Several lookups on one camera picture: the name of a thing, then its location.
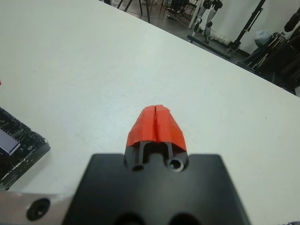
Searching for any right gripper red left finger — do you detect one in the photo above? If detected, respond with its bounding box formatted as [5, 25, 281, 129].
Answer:
[123, 105, 157, 170]

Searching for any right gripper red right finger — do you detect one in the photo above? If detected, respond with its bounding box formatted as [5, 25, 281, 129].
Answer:
[155, 104, 189, 165]

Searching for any black box lid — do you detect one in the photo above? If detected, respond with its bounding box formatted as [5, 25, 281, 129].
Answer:
[0, 106, 52, 191]

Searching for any white bag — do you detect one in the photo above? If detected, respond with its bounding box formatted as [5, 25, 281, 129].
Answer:
[208, 31, 232, 45]

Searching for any white desk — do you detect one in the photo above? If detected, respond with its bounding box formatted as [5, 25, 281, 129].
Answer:
[188, 0, 205, 30]

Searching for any black office chair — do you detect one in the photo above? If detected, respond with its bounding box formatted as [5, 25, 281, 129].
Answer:
[117, 0, 157, 24]

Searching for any black chair with clutter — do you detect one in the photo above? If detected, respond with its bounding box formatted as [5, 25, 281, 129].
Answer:
[166, 0, 198, 20]

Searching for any black gantry stand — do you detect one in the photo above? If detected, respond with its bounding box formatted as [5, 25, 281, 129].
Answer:
[187, 0, 270, 60]

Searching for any black equipment pile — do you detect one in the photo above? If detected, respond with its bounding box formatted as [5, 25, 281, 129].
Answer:
[241, 4, 300, 94]

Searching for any teal bag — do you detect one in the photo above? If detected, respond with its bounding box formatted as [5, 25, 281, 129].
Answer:
[254, 30, 273, 48]

